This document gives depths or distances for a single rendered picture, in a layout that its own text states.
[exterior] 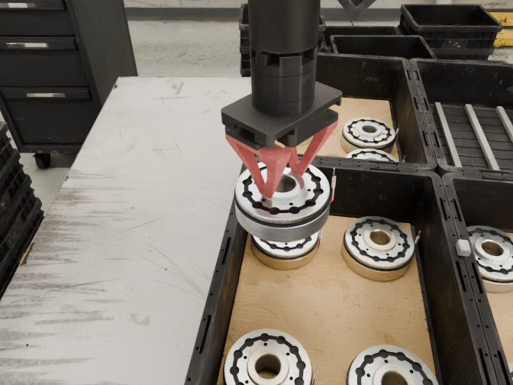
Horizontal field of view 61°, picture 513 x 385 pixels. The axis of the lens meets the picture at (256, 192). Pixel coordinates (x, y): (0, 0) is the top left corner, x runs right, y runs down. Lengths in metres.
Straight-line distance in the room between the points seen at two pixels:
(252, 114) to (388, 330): 0.36
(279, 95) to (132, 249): 0.58
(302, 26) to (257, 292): 0.39
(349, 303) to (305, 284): 0.07
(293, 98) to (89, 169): 0.79
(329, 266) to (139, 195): 0.49
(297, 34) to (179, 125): 0.87
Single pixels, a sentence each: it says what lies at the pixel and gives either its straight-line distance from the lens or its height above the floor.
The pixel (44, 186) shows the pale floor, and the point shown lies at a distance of 2.28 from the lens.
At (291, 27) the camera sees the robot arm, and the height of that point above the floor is 1.22.
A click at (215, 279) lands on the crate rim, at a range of 0.52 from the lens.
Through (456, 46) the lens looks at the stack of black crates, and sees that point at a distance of 2.34.
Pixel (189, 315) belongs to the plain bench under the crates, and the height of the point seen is 0.70.
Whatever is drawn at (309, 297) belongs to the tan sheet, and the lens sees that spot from 0.63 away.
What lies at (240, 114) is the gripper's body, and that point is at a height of 1.14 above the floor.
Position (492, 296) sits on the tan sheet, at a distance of 0.71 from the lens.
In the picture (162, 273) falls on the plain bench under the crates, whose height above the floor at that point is 0.70.
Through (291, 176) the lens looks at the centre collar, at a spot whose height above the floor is 1.05.
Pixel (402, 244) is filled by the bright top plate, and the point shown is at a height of 0.86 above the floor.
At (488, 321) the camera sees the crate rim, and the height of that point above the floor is 0.93.
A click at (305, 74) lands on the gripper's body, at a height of 1.18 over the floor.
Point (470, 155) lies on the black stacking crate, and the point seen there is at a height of 0.83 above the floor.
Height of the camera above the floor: 1.35
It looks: 42 degrees down
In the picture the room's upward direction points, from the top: straight up
